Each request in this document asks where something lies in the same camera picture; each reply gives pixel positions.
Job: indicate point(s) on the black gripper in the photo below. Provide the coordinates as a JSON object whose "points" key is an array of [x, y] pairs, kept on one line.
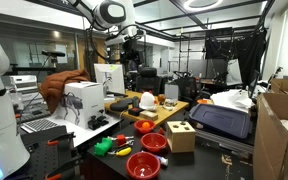
{"points": [[130, 53]]}

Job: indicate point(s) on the red bowl holding orange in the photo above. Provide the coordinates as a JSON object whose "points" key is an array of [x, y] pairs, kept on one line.
{"points": [[138, 126]]}

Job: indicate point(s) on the orange bowl on desk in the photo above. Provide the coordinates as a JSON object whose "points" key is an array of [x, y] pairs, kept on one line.
{"points": [[204, 101]]}

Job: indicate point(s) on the middle red plastic bowl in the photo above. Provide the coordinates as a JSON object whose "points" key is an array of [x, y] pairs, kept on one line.
{"points": [[154, 142]]}

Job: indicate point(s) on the large red plastic bowl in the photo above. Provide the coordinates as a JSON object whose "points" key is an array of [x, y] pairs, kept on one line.
{"points": [[143, 166]]}

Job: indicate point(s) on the white monitor back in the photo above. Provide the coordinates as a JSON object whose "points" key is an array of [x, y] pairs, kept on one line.
{"points": [[111, 77]]}

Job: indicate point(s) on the black office chair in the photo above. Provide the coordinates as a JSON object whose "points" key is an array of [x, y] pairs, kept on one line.
{"points": [[148, 80]]}

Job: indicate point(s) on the white plush chicken toy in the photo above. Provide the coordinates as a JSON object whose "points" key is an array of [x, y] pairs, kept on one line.
{"points": [[147, 101]]}

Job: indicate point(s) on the black box red label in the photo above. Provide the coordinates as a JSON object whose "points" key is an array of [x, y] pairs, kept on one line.
{"points": [[135, 111]]}

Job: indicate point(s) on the tan flat box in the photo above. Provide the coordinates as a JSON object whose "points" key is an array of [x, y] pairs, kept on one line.
{"points": [[149, 115]]}

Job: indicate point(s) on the white robot dog box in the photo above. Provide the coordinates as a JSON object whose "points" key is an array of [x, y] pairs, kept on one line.
{"points": [[81, 102]]}

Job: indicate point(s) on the orange ball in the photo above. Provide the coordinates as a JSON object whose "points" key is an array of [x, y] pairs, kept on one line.
{"points": [[146, 125]]}

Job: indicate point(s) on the silver plastic fork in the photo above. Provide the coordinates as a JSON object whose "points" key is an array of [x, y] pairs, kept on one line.
{"points": [[115, 138]]}

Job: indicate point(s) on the brown puffy jacket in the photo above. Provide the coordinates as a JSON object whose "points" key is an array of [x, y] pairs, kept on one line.
{"points": [[53, 86]]}

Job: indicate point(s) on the red orange cube block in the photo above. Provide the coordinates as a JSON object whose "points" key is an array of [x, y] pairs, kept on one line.
{"points": [[121, 139]]}

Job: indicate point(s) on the wooden shape sorter box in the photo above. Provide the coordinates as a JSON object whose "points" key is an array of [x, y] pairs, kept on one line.
{"points": [[180, 136]]}

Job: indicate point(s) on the yellow toy banana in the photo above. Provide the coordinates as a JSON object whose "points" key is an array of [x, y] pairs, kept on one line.
{"points": [[124, 151]]}

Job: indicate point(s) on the green plastic toy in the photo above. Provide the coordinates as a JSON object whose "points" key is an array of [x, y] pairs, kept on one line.
{"points": [[101, 148]]}

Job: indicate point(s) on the white blue toothpaste tube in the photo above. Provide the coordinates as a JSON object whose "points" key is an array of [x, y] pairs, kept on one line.
{"points": [[162, 160]]}

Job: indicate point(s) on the black orange clamp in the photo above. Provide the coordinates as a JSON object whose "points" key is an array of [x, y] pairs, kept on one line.
{"points": [[57, 174], [56, 140]]}

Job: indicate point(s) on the blue plastic bin lid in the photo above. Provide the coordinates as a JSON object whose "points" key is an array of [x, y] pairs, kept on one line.
{"points": [[226, 120]]}

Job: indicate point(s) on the lower black orange clamp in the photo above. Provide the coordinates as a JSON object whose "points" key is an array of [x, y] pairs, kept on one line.
{"points": [[57, 174]]}

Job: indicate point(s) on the open cardboard box right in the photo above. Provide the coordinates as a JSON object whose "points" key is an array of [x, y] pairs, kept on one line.
{"points": [[270, 159]]}

